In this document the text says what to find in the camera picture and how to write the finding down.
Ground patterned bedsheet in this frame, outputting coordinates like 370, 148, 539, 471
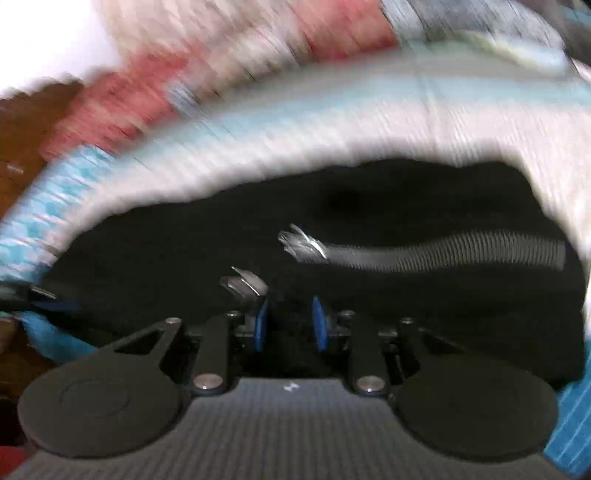
0, 37, 591, 476

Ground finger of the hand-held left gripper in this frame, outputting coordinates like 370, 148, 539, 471
0, 281, 83, 318

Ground black pants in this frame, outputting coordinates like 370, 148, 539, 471
39, 159, 589, 388

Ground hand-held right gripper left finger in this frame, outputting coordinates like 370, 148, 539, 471
99, 295, 271, 396

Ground teal lattice pattern pillow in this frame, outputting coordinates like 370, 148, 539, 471
0, 148, 116, 278

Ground wooden headboard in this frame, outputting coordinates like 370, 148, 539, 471
0, 83, 95, 232

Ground red floral patchwork quilt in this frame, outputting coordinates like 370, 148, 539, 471
39, 0, 402, 162

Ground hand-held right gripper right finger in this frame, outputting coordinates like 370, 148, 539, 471
311, 295, 467, 396

